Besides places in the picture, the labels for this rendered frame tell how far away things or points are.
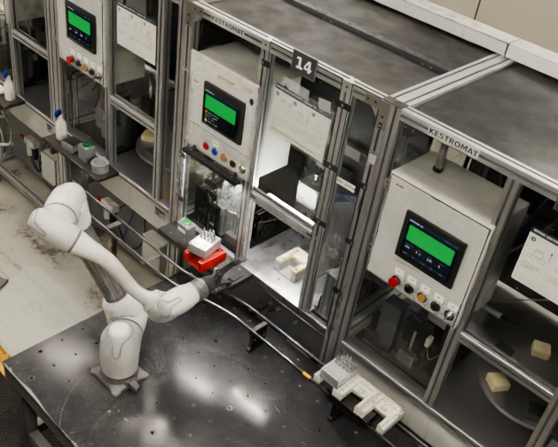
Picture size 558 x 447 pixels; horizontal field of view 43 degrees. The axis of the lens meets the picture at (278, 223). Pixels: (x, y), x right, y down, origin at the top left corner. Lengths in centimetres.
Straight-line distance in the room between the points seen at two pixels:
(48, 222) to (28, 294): 191
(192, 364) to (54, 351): 60
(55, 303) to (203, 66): 198
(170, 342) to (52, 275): 157
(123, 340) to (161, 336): 41
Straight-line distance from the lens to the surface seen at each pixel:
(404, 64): 291
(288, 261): 342
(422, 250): 259
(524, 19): 626
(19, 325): 443
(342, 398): 301
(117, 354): 302
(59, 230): 274
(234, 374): 323
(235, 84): 302
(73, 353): 331
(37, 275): 474
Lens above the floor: 309
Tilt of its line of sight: 36 degrees down
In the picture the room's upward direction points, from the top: 9 degrees clockwise
